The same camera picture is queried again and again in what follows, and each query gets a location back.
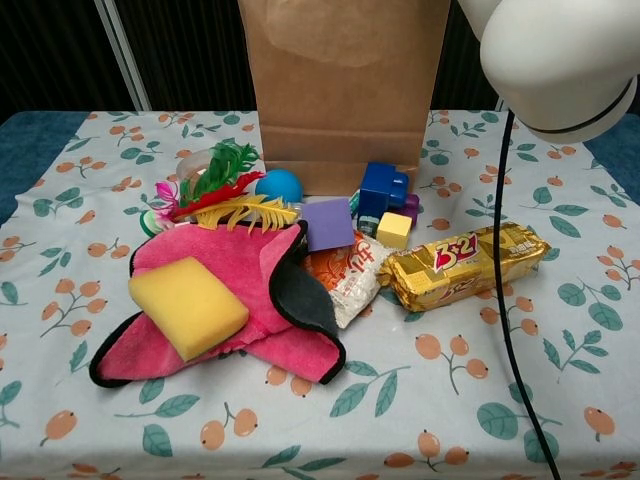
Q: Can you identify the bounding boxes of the yellow sponge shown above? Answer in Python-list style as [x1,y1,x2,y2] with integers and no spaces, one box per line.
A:
[127,256,250,362]

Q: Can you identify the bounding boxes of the blue ball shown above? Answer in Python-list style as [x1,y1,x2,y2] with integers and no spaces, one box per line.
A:
[254,169,305,205]

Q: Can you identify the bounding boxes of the black pleated curtain panel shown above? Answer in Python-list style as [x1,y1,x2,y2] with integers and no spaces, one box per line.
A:
[0,0,139,115]
[428,0,506,112]
[112,0,259,112]

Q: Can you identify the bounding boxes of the purple foam block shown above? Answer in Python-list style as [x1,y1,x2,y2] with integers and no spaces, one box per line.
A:
[303,197,357,253]

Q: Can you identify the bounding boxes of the orange white rice bag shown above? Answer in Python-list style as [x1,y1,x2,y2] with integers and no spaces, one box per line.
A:
[304,230,404,330]

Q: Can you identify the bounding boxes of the pink cloth black trim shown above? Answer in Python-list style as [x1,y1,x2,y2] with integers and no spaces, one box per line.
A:
[88,219,347,389]

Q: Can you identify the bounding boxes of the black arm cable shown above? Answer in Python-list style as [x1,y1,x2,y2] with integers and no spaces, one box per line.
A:
[493,107,564,480]

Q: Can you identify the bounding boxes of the floral print tablecloth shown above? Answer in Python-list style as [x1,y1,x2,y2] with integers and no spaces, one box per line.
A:
[0,109,640,480]

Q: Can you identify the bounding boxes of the pink flower toy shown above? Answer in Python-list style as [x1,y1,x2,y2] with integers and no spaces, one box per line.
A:
[138,180,181,237]

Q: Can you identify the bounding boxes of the small dark green stamp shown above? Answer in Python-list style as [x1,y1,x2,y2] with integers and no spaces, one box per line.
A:
[355,212,382,236]

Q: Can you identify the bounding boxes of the yellow cube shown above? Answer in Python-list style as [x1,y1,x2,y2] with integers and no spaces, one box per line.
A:
[376,211,414,249]

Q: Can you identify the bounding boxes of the red plastic feather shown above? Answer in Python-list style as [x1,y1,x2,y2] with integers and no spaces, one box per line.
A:
[172,170,267,219]

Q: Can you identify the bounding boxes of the white partition frame post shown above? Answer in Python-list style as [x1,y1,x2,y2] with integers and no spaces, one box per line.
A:
[94,0,152,112]

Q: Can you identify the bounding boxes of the yellow plastic feather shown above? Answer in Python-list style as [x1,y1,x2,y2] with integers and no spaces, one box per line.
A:
[192,195,300,235]

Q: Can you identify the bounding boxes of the blue toy block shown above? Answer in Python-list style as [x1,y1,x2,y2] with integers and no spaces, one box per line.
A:
[358,160,412,221]

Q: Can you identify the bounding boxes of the blue table cover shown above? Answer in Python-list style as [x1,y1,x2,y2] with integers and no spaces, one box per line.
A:
[0,109,640,226]

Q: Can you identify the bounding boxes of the brown paper bag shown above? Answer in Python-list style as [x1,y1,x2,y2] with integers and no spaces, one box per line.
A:
[238,0,449,196]

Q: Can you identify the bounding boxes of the clear cup brown contents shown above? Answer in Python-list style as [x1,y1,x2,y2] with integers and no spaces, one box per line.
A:
[175,148,221,182]

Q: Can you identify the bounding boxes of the small purple toy block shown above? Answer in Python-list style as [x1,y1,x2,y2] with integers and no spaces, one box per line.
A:
[399,192,420,229]

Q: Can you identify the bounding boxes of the gold biscuit pack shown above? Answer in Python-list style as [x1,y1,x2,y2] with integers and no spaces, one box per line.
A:
[378,223,552,314]

